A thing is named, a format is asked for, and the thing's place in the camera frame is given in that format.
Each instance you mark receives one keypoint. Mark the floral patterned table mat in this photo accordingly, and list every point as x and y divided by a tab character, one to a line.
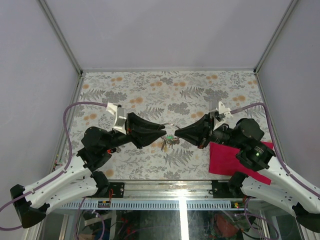
177	97

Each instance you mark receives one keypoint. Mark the red tagged key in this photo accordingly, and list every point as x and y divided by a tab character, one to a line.
114	150

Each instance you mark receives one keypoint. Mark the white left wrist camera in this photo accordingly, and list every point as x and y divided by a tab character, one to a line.
111	108

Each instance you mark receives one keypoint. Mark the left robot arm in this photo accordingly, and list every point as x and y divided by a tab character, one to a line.
80	176

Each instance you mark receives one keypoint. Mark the grey slotted cable duct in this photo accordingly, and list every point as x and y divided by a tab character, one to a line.
121	204

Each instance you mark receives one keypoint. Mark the large metal keyring with clips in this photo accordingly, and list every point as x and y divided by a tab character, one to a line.
170	130

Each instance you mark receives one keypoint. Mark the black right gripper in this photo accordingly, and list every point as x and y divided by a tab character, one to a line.
200	132

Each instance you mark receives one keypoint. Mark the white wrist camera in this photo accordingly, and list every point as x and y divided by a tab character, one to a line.
111	108
223	111

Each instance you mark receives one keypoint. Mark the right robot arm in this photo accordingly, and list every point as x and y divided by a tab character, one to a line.
293	194

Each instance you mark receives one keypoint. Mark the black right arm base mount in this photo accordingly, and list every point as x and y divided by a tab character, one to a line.
232	188

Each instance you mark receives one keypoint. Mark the green tagged key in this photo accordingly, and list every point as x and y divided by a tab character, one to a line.
169	137

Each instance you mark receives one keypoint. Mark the red folded cloth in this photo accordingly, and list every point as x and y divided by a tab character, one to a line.
223	161

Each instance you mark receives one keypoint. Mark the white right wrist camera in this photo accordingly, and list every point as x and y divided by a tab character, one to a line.
223	111

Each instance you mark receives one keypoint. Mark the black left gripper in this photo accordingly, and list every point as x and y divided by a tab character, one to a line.
140	137

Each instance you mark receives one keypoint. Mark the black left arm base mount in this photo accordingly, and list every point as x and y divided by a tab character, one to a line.
110	188

